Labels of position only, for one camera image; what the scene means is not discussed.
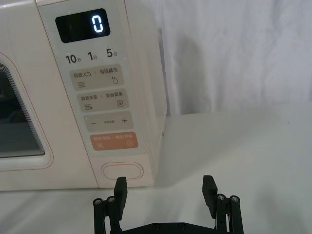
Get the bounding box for oven control panel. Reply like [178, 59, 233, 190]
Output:
[36, 0, 157, 189]

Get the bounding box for cream microwave oven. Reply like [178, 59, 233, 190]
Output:
[0, 0, 169, 192]

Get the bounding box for white wrinkled backdrop cloth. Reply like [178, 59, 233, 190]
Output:
[125, 0, 312, 117]

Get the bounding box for white table cloth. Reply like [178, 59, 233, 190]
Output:
[0, 102, 312, 234]

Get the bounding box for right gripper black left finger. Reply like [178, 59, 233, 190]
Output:
[92, 176, 129, 234]

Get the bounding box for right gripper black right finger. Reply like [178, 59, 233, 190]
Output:
[202, 175, 243, 234]

